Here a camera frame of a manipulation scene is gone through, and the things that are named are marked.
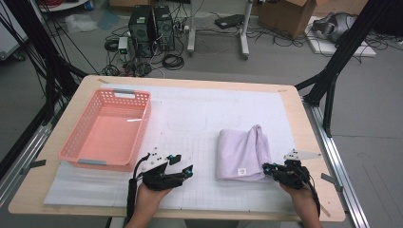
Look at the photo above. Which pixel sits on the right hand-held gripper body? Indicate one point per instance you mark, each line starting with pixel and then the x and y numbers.
pixel 293 175

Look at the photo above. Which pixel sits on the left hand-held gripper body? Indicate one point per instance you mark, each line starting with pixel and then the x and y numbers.
pixel 158 180

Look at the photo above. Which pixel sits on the purple printed towel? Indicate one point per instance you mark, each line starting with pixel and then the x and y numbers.
pixel 240 152

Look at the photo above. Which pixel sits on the person's left hand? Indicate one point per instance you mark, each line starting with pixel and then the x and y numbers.
pixel 147 199

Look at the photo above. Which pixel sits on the person's right hand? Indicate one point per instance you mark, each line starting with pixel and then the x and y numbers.
pixel 302 201

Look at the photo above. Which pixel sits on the pink plastic basket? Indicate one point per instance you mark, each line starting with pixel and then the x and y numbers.
pixel 107 139

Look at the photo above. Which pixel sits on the small white power unit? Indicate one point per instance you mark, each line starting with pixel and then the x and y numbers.
pixel 123 44

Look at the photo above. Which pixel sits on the black computer tower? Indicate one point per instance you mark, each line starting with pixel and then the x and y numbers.
pixel 164 28
pixel 141 28

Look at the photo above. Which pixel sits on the white-legged desk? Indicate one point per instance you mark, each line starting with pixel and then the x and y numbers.
pixel 244 31

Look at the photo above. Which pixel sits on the white foam board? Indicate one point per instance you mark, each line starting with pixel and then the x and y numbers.
pixel 345 49

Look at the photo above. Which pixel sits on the black flat device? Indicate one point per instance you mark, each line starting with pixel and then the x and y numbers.
pixel 229 21

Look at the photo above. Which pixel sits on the large open cardboard box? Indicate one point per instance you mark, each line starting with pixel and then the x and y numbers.
pixel 285 15

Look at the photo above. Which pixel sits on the grey moulded shell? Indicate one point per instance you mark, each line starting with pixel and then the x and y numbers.
pixel 335 27

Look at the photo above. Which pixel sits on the clear plastic bag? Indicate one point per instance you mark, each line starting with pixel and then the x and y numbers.
pixel 80 22

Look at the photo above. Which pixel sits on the white round table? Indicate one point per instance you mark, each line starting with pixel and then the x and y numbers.
pixel 63 6

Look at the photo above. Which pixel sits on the grey metal bracket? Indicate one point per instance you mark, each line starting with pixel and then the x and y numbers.
pixel 331 180
pixel 33 164

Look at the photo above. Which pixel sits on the aluminium rail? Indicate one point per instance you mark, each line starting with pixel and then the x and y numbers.
pixel 342 152
pixel 28 148

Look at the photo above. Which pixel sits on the black metal frame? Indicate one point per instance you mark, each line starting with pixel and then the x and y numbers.
pixel 345 44
pixel 34 34

